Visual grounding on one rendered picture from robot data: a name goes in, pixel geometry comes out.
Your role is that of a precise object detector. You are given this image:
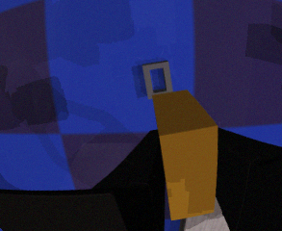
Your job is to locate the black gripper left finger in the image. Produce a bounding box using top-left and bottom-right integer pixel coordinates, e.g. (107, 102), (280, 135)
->
(0, 128), (165, 231)

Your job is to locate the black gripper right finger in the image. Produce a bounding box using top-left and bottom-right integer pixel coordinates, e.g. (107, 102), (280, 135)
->
(215, 128), (282, 231)

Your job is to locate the orange rectangular block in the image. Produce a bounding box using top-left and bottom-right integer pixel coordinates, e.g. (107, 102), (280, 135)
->
(152, 90), (218, 220)

